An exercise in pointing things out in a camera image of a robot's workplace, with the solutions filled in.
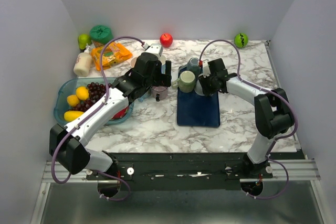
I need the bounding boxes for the purple mug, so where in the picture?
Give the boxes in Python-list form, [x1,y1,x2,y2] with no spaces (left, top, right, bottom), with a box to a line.
[151,86,169,102]

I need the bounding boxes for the pink mug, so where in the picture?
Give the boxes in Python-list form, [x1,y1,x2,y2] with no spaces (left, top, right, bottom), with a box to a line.
[130,57,138,68]

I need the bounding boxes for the light blue hexagonal mug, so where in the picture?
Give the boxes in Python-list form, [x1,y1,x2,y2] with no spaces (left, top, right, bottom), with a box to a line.
[159,55,166,74]

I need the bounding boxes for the blue butterfly mug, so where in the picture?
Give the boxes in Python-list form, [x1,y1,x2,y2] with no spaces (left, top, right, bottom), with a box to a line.
[138,94,147,103]

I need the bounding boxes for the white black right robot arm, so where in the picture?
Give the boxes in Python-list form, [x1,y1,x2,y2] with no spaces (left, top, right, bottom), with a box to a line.
[196,58,295,178]

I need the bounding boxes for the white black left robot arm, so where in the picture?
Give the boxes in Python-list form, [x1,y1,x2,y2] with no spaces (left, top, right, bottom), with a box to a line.
[49,52,171,179]

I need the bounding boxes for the light green mug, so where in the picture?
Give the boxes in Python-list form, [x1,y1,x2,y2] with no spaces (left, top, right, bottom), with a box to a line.
[172,70,196,93]

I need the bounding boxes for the dark grey-blue mug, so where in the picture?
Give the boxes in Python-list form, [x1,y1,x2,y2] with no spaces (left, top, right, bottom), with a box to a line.
[186,57,201,78]

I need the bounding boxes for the dark blue tray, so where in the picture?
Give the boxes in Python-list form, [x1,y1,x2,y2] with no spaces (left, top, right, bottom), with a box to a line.
[176,65,221,128]

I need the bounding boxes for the red apple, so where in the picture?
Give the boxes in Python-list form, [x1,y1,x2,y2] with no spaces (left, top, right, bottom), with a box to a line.
[160,33,173,48]

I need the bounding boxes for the orange snack bag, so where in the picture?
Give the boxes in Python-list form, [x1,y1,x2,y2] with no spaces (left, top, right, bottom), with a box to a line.
[91,42,133,71]

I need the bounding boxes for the red dragon fruit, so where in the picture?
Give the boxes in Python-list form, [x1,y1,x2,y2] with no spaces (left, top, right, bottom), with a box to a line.
[112,106,132,120]

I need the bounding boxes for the green watermelon ball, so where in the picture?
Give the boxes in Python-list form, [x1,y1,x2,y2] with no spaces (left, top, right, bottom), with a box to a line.
[234,33,249,48]

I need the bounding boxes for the dark purple grapes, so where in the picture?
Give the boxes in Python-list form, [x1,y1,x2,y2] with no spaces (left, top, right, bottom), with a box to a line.
[71,82,106,112]

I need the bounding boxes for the green wrapped cup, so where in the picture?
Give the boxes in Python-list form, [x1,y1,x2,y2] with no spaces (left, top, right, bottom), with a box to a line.
[89,25,113,48]

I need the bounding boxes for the cream lotion bottle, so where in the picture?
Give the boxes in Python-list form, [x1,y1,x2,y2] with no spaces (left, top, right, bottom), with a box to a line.
[73,45,92,77]

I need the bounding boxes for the green pear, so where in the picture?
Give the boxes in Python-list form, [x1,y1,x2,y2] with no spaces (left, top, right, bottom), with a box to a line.
[78,34,92,50]

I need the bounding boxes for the clear blue plastic bowl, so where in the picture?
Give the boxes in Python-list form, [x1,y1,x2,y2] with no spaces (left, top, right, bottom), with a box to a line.
[54,77,134,126]

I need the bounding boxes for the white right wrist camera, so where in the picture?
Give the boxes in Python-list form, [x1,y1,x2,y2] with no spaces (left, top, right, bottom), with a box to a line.
[202,61,211,78]

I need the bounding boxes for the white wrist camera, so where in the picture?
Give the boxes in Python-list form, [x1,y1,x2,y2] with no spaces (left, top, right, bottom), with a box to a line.
[202,61,211,78]
[145,44,163,58]

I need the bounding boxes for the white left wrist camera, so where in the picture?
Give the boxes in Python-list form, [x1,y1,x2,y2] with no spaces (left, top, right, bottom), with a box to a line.
[145,44,163,58]

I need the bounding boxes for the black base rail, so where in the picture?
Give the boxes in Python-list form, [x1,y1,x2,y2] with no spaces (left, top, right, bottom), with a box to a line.
[54,152,305,192]

